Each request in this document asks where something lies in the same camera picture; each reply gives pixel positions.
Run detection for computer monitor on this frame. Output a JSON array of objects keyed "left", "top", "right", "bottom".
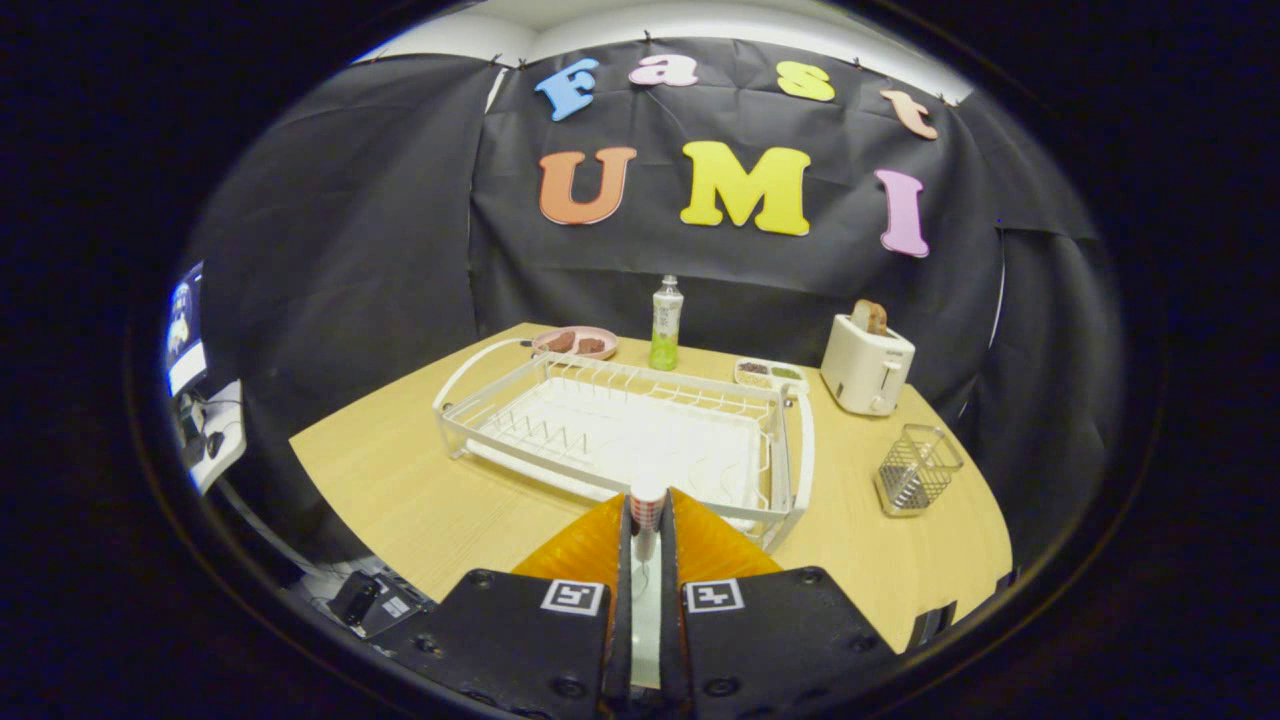
[{"left": 165, "top": 262, "right": 208, "bottom": 396}]

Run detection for black device on floor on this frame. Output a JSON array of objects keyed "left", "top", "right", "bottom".
[{"left": 328, "top": 570, "right": 433, "bottom": 639}]

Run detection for white wire dish rack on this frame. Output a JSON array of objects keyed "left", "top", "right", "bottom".
[{"left": 432, "top": 338, "right": 816, "bottom": 553}]

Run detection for black backdrop cloth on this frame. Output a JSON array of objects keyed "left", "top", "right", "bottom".
[{"left": 185, "top": 38, "right": 1126, "bottom": 566}]

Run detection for black furniture piece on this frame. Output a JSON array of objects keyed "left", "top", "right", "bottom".
[{"left": 908, "top": 600, "right": 958, "bottom": 649}]

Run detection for spoon with pink striped handle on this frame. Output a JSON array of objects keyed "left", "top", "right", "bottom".
[{"left": 628, "top": 480, "right": 669, "bottom": 601}]

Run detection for small white divided dish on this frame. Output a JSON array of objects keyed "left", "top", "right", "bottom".
[{"left": 733, "top": 357, "right": 809, "bottom": 393}]

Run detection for clear bottle with green label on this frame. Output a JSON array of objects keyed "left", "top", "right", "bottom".
[{"left": 648, "top": 275, "right": 685, "bottom": 372}]

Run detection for white side desk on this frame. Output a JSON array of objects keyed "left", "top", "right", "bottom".
[{"left": 175, "top": 380, "right": 247, "bottom": 493}]

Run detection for pink plate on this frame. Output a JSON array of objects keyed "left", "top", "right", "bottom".
[{"left": 530, "top": 326, "right": 619, "bottom": 361}]

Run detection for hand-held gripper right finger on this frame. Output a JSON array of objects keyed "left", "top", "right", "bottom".
[{"left": 660, "top": 488, "right": 896, "bottom": 720}]

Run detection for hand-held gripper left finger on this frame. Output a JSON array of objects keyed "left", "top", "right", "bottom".
[{"left": 395, "top": 493, "right": 634, "bottom": 720}]

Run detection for white toaster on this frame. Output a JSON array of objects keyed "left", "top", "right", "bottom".
[{"left": 820, "top": 313, "right": 916, "bottom": 417}]

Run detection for metal wire basket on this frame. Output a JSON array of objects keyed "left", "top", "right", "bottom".
[{"left": 874, "top": 424, "right": 965, "bottom": 517}]

